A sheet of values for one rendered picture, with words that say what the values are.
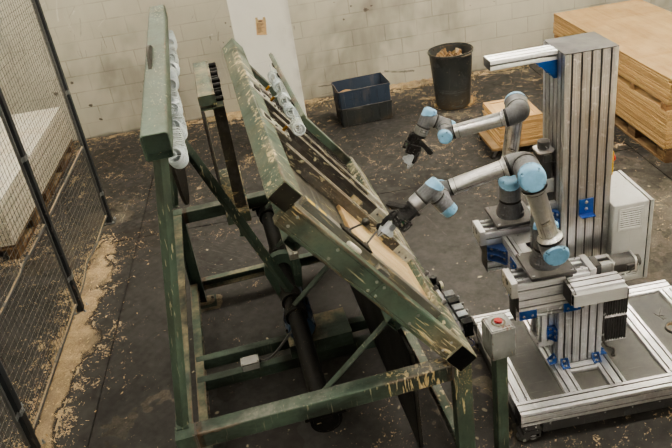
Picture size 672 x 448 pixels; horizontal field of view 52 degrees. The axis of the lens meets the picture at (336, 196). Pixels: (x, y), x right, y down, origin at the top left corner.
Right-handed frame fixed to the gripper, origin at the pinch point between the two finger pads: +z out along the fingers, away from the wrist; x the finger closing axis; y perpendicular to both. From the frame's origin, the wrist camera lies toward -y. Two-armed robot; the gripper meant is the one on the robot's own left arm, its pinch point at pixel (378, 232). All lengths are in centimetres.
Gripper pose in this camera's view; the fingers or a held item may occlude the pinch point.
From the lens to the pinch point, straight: 313.0
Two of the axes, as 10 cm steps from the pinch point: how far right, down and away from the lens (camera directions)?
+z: -7.1, 6.9, 1.6
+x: 5.5, 4.0, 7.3
